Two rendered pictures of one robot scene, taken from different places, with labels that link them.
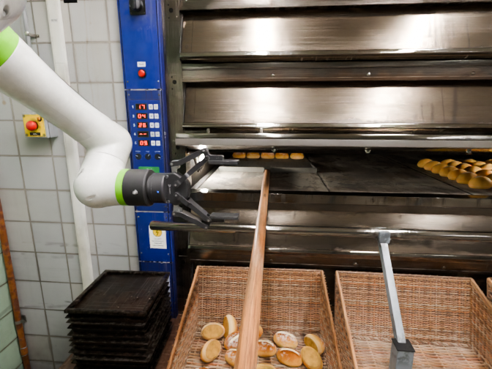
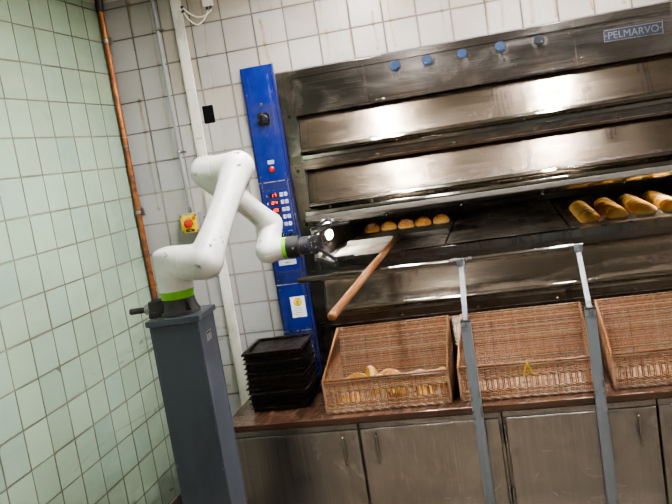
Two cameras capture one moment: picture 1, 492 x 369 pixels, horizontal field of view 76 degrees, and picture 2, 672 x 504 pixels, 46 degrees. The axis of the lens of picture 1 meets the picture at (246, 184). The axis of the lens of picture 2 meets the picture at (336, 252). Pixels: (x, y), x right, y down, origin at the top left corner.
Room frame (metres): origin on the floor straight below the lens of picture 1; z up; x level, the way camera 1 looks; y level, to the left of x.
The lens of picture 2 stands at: (-2.44, -0.32, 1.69)
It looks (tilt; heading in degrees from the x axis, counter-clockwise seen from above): 7 degrees down; 7
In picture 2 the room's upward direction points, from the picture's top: 9 degrees counter-clockwise
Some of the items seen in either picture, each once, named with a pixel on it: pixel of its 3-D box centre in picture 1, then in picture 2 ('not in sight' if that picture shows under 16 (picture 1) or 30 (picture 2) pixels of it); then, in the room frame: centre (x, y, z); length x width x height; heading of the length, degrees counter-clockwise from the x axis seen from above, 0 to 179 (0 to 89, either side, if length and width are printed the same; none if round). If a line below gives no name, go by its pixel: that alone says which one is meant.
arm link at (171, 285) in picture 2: not in sight; (175, 271); (0.32, 0.63, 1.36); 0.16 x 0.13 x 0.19; 63
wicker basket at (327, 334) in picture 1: (256, 330); (390, 362); (1.03, -0.04, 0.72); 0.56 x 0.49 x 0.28; 86
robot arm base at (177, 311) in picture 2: not in sight; (164, 306); (0.32, 0.70, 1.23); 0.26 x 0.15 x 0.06; 89
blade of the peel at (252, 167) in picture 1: (267, 164); (401, 232); (1.94, -0.14, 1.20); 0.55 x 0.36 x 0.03; 85
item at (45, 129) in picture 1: (40, 125); (191, 222); (1.34, 0.85, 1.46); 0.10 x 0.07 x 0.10; 85
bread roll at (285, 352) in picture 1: (289, 355); not in sight; (1.02, -0.16, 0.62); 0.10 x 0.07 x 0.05; 70
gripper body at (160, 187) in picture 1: (170, 188); (312, 244); (0.76, 0.18, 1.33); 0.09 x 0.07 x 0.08; 85
